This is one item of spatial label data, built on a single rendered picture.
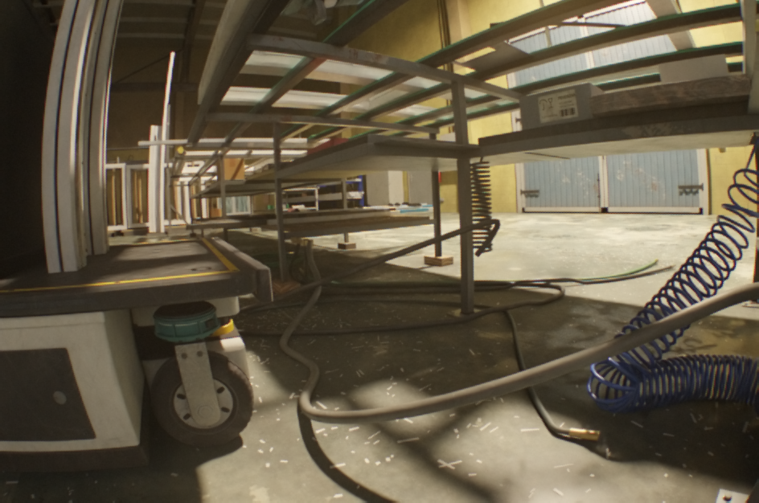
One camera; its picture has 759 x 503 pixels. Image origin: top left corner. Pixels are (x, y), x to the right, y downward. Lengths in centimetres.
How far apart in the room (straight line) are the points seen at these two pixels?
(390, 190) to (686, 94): 992
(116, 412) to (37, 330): 15
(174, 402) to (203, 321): 16
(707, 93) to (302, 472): 101
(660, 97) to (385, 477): 88
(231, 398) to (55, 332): 31
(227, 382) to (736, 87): 108
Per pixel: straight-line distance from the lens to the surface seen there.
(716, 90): 85
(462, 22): 937
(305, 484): 59
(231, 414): 66
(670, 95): 86
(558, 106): 102
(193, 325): 56
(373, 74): 142
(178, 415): 66
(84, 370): 54
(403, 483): 57
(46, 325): 53
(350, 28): 91
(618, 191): 695
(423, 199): 1010
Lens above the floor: 41
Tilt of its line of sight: 3 degrees down
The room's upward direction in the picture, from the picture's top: 3 degrees counter-clockwise
